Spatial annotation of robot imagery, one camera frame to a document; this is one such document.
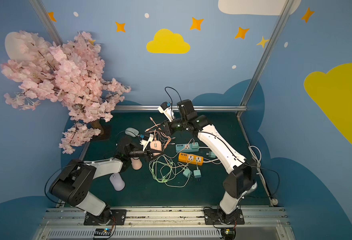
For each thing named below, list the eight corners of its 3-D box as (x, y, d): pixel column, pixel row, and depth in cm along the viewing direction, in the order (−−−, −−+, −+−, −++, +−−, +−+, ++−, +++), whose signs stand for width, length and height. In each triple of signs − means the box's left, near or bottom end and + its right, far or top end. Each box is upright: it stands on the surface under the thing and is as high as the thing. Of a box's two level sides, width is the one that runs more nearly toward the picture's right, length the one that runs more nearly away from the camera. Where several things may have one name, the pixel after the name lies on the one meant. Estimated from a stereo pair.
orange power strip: (177, 161, 95) (177, 159, 93) (179, 153, 99) (179, 151, 97) (203, 166, 93) (203, 164, 91) (203, 158, 97) (204, 156, 95)
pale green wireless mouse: (125, 136, 110) (124, 133, 108) (127, 130, 114) (125, 127, 111) (138, 136, 111) (137, 133, 108) (139, 130, 114) (138, 127, 111)
